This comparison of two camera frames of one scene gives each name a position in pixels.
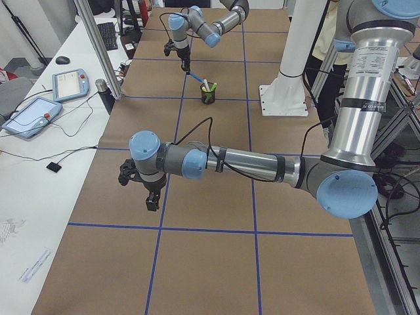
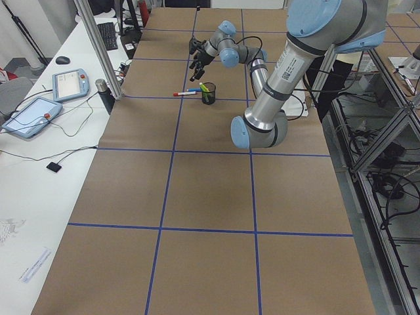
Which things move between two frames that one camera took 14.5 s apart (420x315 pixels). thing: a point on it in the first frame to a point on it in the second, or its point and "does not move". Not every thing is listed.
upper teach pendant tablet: (69, 84) does not move
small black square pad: (54, 167) does not move
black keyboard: (109, 37) does not move
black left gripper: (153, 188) to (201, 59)
